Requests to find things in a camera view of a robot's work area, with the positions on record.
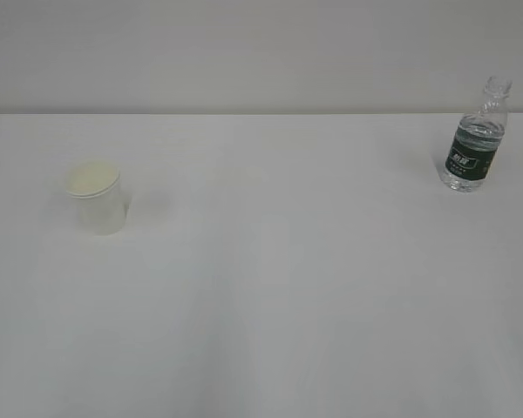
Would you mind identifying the white paper cup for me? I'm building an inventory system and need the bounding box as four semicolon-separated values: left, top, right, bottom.
65;161;126;235

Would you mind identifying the clear water bottle green label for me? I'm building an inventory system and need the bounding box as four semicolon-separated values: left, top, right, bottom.
441;76;513;192

